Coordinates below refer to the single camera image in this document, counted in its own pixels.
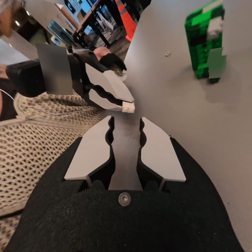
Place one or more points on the green lego model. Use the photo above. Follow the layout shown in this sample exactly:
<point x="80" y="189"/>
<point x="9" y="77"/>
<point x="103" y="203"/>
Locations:
<point x="196" y="49"/>

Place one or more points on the wooden desk with black legs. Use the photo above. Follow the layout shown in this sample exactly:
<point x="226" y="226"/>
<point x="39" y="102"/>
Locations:
<point x="92" y="19"/>

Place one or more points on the white lego brick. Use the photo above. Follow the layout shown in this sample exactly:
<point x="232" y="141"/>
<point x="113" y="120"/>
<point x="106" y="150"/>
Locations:
<point x="128" y="107"/>

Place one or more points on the person's left hand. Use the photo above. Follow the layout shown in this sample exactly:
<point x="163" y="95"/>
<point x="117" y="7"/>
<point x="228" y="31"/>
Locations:
<point x="101" y="52"/>

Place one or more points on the person's cream knit sweater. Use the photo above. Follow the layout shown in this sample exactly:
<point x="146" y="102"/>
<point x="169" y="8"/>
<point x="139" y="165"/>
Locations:
<point x="39" y="147"/>

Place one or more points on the orange traffic cone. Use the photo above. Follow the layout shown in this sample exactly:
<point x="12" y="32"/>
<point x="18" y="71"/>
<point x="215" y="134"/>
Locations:
<point x="127" y="21"/>

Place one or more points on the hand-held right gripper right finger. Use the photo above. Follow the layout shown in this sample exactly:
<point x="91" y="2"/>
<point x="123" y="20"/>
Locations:
<point x="161" y="157"/>

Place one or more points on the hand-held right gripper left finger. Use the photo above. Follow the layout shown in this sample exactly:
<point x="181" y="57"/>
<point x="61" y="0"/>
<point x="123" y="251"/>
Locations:
<point x="88" y="155"/>

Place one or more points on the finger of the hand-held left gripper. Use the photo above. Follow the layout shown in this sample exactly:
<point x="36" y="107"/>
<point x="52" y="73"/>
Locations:
<point x="116" y="86"/>
<point x="100" y="101"/>

